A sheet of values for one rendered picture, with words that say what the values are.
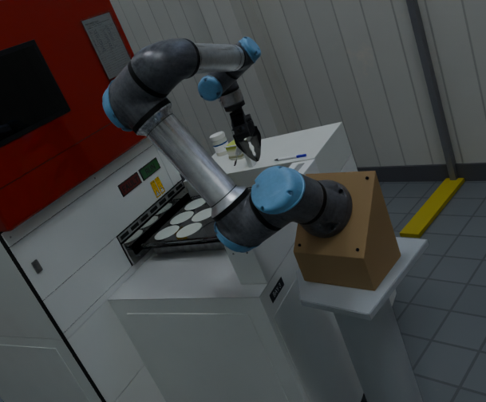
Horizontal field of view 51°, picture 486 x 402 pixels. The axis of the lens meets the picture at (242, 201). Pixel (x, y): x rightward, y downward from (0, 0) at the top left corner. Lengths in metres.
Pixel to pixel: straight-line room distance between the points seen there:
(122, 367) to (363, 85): 2.48
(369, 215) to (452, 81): 2.16
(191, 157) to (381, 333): 0.70
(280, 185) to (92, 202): 0.86
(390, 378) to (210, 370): 0.59
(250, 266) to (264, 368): 0.35
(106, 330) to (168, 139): 0.85
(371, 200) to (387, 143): 2.45
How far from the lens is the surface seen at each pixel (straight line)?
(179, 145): 1.23
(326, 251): 1.32
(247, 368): 1.69
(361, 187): 1.31
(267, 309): 1.49
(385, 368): 1.55
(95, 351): 1.84
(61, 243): 1.75
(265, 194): 1.18
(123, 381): 1.94
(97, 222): 1.85
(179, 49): 1.23
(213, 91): 1.56
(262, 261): 1.47
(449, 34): 3.27
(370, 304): 1.28
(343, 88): 3.71
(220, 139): 2.30
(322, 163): 1.91
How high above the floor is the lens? 1.57
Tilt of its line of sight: 21 degrees down
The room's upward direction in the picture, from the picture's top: 23 degrees counter-clockwise
